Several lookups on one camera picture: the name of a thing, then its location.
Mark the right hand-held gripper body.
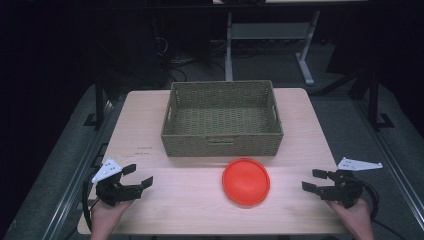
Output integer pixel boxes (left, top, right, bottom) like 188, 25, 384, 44
317, 156, 384, 210

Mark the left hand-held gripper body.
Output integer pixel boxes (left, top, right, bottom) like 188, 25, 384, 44
91, 157, 144, 207

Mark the red round plastic disc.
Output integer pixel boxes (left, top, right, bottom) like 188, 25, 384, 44
221, 157, 272, 207

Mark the green woven basket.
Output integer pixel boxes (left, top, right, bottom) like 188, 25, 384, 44
160, 79, 285, 158

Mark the person's left hand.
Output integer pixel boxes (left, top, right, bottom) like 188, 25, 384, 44
90, 198, 135, 240

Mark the person's right hand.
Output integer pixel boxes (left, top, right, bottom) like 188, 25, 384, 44
327, 198, 377, 240

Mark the black metal stand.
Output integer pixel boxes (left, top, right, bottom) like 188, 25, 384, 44
82, 72, 108, 130
365, 70, 396, 132

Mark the black cable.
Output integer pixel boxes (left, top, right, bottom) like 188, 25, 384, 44
358, 179, 409, 240
81, 172, 102, 232

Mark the grey metal floor rail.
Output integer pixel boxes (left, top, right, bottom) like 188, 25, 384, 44
352, 98, 424, 232
42, 96, 128, 240

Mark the tangle of floor cables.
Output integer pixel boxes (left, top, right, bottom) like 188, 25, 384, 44
152, 35, 231, 83

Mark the grey metal table frame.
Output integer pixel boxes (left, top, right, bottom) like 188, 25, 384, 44
224, 10, 322, 87

